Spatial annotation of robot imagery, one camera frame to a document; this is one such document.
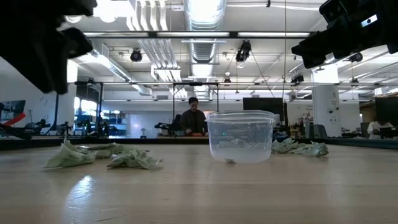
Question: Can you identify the black overhead camera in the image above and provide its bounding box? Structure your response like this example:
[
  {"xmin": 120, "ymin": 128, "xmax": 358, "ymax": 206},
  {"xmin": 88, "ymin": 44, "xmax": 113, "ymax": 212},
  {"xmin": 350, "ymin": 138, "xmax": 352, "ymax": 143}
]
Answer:
[{"xmin": 234, "ymin": 39, "xmax": 252, "ymax": 64}]

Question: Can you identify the dark wall screen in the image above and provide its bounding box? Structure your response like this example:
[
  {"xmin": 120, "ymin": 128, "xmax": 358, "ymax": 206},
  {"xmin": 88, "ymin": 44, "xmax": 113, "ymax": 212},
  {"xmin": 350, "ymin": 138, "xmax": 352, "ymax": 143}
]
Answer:
[{"xmin": 0, "ymin": 100, "xmax": 27, "ymax": 123}]

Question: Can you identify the black background rig frame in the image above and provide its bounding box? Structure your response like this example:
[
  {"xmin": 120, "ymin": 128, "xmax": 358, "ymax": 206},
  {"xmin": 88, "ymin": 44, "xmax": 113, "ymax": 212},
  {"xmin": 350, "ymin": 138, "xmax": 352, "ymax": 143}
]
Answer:
[
  {"xmin": 67, "ymin": 80, "xmax": 104, "ymax": 137},
  {"xmin": 172, "ymin": 82, "xmax": 220, "ymax": 125}
]

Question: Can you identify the white building column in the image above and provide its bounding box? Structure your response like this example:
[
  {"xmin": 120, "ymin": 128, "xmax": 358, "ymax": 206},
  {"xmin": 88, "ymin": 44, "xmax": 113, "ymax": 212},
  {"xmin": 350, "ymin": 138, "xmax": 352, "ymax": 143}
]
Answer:
[{"xmin": 312, "ymin": 63, "xmax": 342, "ymax": 138}]

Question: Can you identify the grey chair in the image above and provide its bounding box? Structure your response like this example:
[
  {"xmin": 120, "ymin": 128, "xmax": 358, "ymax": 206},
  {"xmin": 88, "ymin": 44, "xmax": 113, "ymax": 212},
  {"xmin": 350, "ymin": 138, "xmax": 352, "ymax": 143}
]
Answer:
[{"xmin": 303, "ymin": 123, "xmax": 328, "ymax": 139}]

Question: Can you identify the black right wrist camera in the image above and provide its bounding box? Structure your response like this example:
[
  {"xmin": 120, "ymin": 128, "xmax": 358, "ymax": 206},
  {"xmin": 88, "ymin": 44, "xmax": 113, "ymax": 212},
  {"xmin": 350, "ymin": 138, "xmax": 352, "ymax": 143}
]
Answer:
[{"xmin": 319, "ymin": 0, "xmax": 352, "ymax": 24}]

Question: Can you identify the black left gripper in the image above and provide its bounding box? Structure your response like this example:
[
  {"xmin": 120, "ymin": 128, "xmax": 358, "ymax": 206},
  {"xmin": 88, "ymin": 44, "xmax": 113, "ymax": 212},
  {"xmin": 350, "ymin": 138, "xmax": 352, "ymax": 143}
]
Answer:
[{"xmin": 0, "ymin": 0, "xmax": 93, "ymax": 95}]

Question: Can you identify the brown cabinet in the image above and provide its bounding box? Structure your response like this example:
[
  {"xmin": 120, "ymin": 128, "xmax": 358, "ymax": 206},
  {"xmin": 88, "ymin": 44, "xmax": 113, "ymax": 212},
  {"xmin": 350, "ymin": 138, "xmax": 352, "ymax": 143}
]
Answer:
[{"xmin": 359, "ymin": 101, "xmax": 377, "ymax": 124}]

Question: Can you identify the blue rounded object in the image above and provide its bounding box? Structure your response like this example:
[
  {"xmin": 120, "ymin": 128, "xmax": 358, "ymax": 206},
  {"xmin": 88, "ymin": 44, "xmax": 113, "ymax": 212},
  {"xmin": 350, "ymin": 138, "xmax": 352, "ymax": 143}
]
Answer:
[{"xmin": 273, "ymin": 131, "xmax": 290, "ymax": 143}]

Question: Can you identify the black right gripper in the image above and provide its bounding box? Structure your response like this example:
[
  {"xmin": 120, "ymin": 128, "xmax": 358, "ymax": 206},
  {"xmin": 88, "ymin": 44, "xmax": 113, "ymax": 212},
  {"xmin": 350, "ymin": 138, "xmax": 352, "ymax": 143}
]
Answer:
[{"xmin": 291, "ymin": 0, "xmax": 398, "ymax": 70}]

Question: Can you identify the person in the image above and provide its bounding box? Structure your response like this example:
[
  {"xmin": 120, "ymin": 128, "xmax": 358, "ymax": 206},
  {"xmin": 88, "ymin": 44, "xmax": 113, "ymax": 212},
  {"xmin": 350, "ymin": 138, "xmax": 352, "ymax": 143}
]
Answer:
[
  {"xmin": 179, "ymin": 96, "xmax": 208, "ymax": 136},
  {"xmin": 366, "ymin": 120, "xmax": 395, "ymax": 140}
]

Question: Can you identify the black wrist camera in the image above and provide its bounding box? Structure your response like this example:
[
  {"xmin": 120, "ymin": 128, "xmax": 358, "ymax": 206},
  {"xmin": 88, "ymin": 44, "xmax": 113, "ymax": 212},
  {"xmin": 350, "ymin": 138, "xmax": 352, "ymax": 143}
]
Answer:
[
  {"xmin": 57, "ymin": 0, "xmax": 98, "ymax": 17},
  {"xmin": 319, "ymin": 0, "xmax": 352, "ymax": 24}
]

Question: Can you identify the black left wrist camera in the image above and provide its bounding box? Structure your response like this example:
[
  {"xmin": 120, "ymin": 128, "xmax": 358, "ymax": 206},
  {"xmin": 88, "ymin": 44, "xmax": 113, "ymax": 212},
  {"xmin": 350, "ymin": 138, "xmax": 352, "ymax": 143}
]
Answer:
[{"xmin": 57, "ymin": 0, "xmax": 98, "ymax": 17}]

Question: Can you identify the black metal table frame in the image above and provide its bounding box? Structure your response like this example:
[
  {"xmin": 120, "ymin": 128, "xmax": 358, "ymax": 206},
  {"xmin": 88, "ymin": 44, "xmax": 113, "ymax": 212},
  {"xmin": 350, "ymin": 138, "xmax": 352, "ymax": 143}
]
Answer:
[{"xmin": 0, "ymin": 136, "xmax": 398, "ymax": 151}]

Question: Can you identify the black background machine part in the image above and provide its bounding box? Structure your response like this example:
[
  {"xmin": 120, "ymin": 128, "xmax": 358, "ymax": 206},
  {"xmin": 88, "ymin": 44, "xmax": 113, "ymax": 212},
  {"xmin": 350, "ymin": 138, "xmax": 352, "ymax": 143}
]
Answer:
[{"xmin": 0, "ymin": 123, "xmax": 32, "ymax": 141}]

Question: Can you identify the white LED light strip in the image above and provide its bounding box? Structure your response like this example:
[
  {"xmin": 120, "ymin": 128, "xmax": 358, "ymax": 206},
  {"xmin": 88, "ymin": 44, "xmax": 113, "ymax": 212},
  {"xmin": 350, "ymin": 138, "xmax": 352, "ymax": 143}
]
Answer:
[
  {"xmin": 156, "ymin": 32, "xmax": 230, "ymax": 37},
  {"xmin": 83, "ymin": 32, "xmax": 150, "ymax": 37},
  {"xmin": 238, "ymin": 32, "xmax": 311, "ymax": 37}
]

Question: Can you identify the clear plastic container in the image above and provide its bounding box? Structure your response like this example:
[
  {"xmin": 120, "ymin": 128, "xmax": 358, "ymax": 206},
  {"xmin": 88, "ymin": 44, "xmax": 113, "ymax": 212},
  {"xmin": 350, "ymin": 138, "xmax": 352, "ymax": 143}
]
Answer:
[{"xmin": 205, "ymin": 110, "xmax": 277, "ymax": 165}]

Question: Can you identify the dark large screen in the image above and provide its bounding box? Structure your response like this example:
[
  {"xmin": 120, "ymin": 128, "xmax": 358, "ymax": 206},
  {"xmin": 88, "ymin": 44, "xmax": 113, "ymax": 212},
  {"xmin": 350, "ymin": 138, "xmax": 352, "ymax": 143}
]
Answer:
[{"xmin": 374, "ymin": 95, "xmax": 398, "ymax": 128}]

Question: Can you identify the black monitor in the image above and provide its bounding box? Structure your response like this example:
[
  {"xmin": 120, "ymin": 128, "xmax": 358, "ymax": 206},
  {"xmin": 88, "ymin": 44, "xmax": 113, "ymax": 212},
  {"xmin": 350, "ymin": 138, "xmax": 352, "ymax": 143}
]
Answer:
[{"xmin": 243, "ymin": 97, "xmax": 289, "ymax": 128}]

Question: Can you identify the silver ventilation duct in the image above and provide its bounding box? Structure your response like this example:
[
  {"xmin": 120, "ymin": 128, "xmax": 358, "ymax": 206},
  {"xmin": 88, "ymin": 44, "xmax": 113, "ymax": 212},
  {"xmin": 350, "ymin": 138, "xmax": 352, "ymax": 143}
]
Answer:
[{"xmin": 183, "ymin": 0, "xmax": 227, "ymax": 100}]

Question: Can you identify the red bar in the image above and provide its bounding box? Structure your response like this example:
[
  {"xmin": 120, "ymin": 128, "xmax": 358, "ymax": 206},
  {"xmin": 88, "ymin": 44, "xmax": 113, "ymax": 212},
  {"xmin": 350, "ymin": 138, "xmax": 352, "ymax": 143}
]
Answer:
[{"xmin": 2, "ymin": 112, "xmax": 27, "ymax": 127}]

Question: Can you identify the blue shelving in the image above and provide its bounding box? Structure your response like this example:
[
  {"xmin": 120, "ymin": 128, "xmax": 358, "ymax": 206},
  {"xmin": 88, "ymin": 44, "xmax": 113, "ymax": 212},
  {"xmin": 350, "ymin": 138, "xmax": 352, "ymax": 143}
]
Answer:
[{"xmin": 73, "ymin": 108, "xmax": 128, "ymax": 137}]

